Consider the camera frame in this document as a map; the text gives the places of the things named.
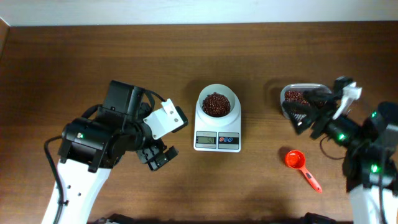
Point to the clear plastic container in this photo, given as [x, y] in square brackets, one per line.
[301, 87]

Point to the orange measuring scoop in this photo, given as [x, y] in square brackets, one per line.
[296, 160]

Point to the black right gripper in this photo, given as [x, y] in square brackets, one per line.
[321, 115]

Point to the red beans in bowl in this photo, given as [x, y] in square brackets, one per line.
[216, 105]

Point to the white round bowl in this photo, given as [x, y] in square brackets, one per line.
[221, 89]

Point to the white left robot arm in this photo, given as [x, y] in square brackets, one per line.
[90, 146]

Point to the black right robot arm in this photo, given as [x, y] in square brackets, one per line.
[371, 174]

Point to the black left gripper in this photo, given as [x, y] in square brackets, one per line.
[155, 163]

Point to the red adzuki beans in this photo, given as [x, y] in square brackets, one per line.
[297, 96]

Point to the white digital kitchen scale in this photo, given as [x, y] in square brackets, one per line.
[218, 134]

